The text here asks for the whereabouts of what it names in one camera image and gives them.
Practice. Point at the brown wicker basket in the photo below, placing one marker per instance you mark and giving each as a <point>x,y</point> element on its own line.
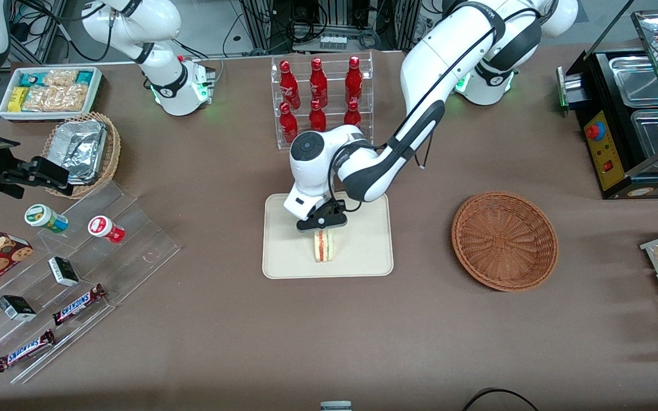
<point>503,242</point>

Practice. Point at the grey striped object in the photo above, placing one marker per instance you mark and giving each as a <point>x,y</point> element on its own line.
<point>336,406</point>

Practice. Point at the light wicker basket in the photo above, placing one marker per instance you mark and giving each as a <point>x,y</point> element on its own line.
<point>113,148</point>

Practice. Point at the white plastic snack bin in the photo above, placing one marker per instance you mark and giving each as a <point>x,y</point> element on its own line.
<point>4,111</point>

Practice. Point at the clear acrylic bottle rack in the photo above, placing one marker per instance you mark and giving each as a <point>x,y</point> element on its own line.
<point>332,68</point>

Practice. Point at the stacked aluminium foil trays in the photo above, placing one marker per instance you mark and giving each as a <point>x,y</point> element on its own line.
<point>80,149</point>

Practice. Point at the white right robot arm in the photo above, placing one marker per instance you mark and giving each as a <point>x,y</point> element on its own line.
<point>163,74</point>

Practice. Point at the small black box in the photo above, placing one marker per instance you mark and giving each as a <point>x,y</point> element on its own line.
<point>64,272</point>
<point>16,307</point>

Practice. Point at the small clear cracker bag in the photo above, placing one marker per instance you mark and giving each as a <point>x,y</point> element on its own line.
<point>60,77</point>

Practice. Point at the black food warmer cabinet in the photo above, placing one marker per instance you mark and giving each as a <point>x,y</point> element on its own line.
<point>606,148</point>

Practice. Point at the clear acrylic stepped display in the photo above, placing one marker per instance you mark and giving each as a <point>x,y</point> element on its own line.
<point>135,240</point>

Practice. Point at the red cola bottle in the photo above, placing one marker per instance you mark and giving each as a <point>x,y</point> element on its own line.
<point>289,85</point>
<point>318,83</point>
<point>287,123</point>
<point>317,119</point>
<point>353,80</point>
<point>352,116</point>

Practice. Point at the triangle sandwich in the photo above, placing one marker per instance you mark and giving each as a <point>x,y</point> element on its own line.
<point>324,246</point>

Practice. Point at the teal snack pack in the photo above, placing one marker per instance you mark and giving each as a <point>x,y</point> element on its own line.
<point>85,77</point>
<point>32,79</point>

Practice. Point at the Snickers chocolate bar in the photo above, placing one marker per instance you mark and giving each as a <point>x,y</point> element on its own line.
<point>77,304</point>
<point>25,350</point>

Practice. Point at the large clear cracker bag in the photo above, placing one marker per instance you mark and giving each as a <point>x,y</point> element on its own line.
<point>55,98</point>

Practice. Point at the red lid snack cup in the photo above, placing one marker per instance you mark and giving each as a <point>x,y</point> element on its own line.
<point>103,228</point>

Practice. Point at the green lid snack cup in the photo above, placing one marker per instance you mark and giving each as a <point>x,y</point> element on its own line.
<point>43,217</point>

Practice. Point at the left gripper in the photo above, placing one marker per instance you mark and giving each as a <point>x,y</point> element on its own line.
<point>335,208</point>

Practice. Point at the yellow snack pack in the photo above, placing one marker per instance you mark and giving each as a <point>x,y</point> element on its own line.
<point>17,99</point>

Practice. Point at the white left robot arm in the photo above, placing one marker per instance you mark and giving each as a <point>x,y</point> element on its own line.
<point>437,51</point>

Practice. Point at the beige plastic tray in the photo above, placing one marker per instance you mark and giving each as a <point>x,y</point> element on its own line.
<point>363,251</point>

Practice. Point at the white power strip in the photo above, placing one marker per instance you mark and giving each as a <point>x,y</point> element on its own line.
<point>333,41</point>

